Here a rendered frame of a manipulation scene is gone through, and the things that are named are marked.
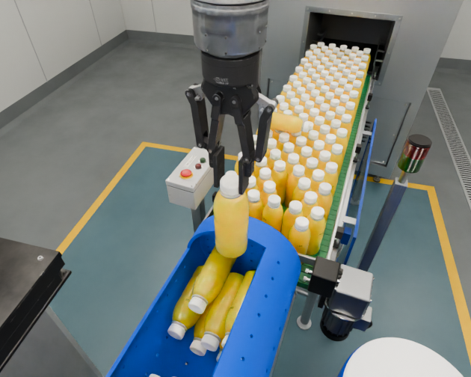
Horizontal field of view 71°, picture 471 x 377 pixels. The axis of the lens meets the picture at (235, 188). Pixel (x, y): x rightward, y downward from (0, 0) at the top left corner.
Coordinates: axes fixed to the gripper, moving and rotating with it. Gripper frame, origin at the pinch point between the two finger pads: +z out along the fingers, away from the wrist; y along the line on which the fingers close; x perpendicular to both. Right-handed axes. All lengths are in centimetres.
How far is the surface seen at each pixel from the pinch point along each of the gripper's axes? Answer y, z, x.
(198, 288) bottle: -6.0, 32.4, -5.5
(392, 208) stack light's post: 37, 45, 52
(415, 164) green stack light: 37, 25, 51
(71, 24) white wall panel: -322, 92, 280
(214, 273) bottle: -4.0, 31.9, -0.8
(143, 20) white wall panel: -307, 118, 400
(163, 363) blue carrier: -9.1, 45.0, -19.1
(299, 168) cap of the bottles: 4, 37, 50
